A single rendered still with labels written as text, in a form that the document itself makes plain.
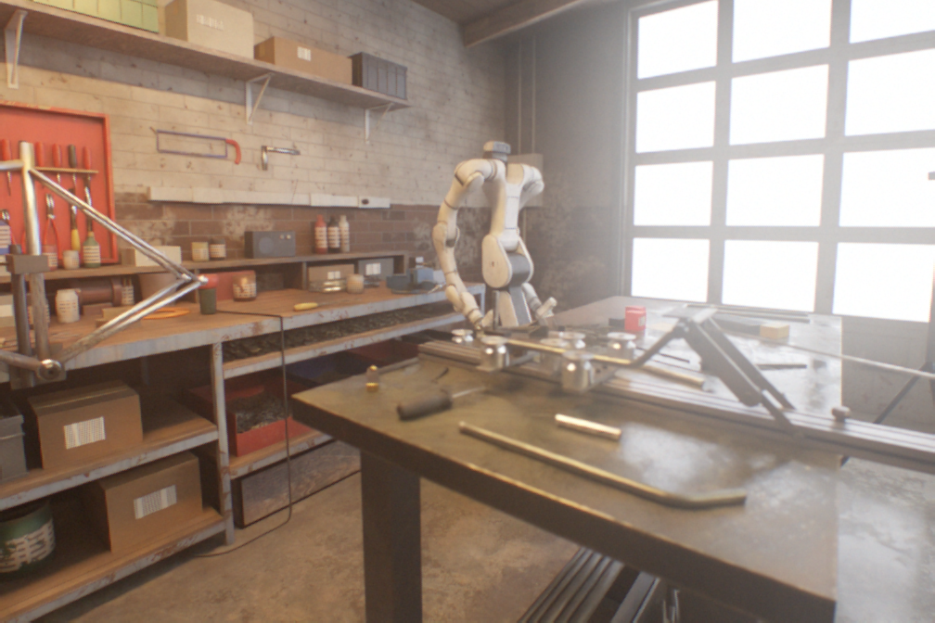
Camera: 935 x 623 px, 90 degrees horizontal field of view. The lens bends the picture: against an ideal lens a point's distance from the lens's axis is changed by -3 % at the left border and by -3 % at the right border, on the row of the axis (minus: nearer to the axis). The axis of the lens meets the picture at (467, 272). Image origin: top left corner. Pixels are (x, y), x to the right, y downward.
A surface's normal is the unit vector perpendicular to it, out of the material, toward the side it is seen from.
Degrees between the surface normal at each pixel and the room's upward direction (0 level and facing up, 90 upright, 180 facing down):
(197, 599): 0
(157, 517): 90
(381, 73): 90
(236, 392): 90
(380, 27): 90
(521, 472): 0
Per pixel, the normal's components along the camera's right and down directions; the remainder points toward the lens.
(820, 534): 0.00, -1.00
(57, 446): 0.76, 0.07
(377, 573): -0.62, 0.08
